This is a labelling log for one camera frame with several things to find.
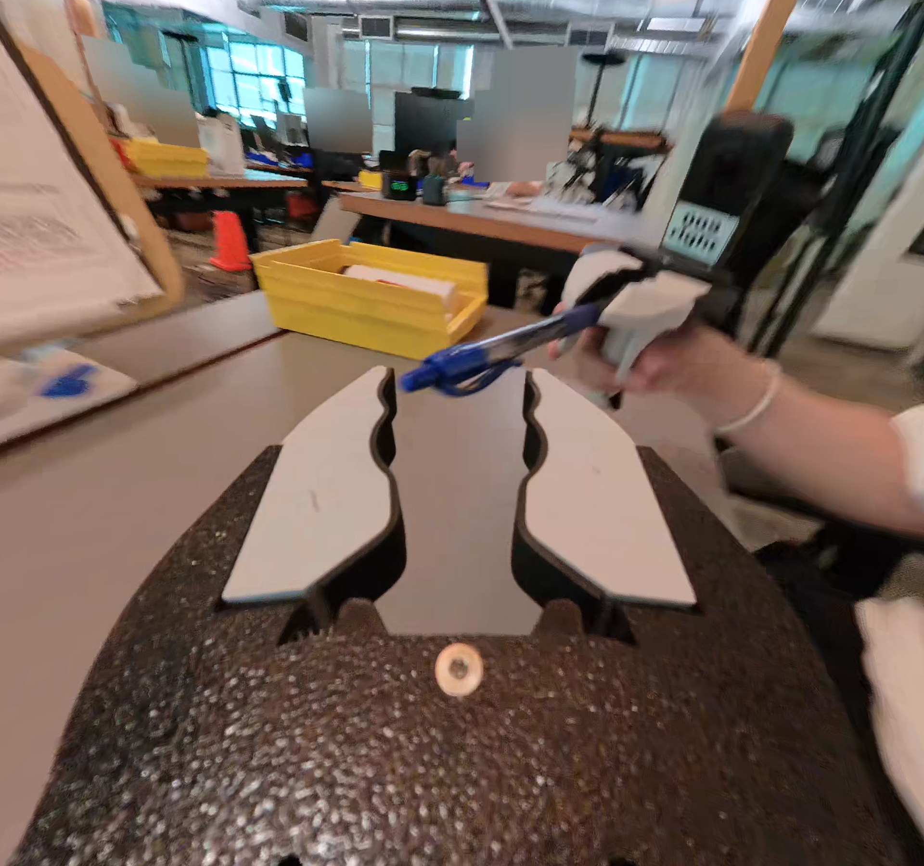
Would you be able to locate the black television screen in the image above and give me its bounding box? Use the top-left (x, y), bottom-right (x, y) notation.
top-left (393, 87), bottom-right (466, 160)

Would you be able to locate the pearl bracelet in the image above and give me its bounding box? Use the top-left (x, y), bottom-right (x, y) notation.
top-left (715, 358), bottom-right (785, 435)

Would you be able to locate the blue clip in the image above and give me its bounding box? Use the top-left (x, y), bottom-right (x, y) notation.
top-left (37, 364), bottom-right (96, 401)

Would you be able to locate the instruction sheet board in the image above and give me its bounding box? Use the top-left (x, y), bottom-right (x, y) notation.
top-left (0, 15), bottom-right (186, 355)

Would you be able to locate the blue ballpoint pen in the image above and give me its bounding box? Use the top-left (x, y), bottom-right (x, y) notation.
top-left (400, 304), bottom-right (607, 399)

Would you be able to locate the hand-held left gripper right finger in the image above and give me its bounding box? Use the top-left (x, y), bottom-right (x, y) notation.
top-left (513, 369), bottom-right (698, 633)

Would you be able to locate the orange traffic cone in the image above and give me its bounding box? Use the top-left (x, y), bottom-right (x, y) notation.
top-left (208, 211), bottom-right (255, 275)

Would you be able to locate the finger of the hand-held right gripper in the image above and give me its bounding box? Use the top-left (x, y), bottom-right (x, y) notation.
top-left (561, 249), bottom-right (643, 321)
top-left (595, 272), bottom-right (711, 369)

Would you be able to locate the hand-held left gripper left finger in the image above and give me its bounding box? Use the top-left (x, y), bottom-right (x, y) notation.
top-left (220, 366), bottom-right (405, 622)

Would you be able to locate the white cylinder with black cap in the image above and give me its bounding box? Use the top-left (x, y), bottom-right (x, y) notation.
top-left (343, 263), bottom-right (460, 316)

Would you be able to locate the yellow plastic bin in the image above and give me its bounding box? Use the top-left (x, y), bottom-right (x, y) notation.
top-left (123, 140), bottom-right (215, 180)
top-left (250, 239), bottom-right (490, 363)

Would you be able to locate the white stand base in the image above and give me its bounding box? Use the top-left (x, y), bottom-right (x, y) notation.
top-left (0, 347), bottom-right (140, 446)

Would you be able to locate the person's right forearm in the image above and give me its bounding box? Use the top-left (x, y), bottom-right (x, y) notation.
top-left (744, 376), bottom-right (924, 535)

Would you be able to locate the person's right hand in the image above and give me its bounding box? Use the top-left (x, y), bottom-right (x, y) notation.
top-left (556, 321), bottom-right (773, 434)

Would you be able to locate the grey desk with wooden edge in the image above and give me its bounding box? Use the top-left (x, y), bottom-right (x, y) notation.
top-left (340, 191), bottom-right (643, 255)

